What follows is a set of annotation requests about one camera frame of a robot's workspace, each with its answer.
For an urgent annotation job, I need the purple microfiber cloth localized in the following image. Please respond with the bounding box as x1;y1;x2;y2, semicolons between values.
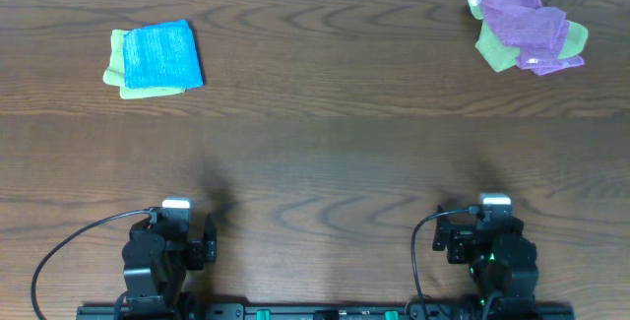
480;0;569;50

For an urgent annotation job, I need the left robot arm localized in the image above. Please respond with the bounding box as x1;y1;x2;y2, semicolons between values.
113;207;218;320

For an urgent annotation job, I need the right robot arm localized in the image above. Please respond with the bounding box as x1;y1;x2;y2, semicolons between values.
432;204;538;319

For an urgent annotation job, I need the green folded cloth under blue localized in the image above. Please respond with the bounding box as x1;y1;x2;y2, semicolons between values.
102;30;184;99

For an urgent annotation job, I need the green crumpled cloth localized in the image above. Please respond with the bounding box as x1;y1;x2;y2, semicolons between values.
468;0;589;72

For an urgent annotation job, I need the right black cable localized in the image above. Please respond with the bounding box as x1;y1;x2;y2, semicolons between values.
409;205;481;320

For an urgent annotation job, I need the black cable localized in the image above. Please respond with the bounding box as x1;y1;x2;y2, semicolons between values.
409;205;481;320
31;207;158;320

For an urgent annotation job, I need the left black cable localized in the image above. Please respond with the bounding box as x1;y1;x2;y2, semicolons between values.
31;207;158;320

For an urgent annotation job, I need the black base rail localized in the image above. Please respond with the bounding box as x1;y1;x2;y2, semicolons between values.
76;303;576;320

